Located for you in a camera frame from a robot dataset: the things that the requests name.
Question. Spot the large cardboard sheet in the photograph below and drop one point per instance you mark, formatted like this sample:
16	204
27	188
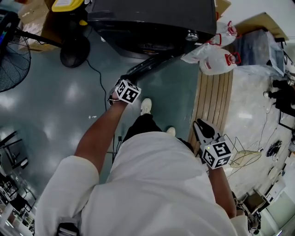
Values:
260	23

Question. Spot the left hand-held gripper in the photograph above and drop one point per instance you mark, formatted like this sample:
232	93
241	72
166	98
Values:
128	92

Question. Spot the black pedestal fan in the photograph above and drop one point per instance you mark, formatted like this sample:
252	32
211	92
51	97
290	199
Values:
73	53

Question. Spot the person's right white shoe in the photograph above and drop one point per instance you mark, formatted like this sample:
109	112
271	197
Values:
171	131

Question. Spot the black bin with yellow lid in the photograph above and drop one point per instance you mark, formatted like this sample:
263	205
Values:
66	4

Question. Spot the person's right forearm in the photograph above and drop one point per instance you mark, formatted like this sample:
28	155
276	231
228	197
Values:
221	191

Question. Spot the person's left white shoe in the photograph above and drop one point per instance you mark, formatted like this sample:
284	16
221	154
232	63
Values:
146	106

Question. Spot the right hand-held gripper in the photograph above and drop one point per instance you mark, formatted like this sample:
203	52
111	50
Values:
217	153

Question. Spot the person's left forearm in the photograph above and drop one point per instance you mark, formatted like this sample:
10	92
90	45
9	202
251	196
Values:
103	138

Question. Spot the person's black trousers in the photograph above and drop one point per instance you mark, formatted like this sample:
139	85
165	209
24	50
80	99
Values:
143	126

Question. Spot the black metal stand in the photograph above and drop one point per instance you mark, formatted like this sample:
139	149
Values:
285	96

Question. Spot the person's white shoe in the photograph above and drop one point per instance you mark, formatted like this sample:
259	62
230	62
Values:
146	106
171	131

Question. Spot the plastic-wrapped bulky item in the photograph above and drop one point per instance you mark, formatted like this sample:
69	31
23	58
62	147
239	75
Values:
255	50

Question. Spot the person's white shirt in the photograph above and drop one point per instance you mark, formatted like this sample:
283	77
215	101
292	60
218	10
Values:
149	184

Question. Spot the slatted wooden board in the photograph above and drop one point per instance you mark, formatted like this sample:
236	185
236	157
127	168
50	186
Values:
212	96

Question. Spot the small white scrap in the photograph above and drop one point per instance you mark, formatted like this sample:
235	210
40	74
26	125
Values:
90	117

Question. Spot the small cardboard sheet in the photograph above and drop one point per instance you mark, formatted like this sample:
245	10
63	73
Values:
222	7

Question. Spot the low cardboard box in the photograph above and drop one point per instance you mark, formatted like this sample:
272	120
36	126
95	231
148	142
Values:
49	30

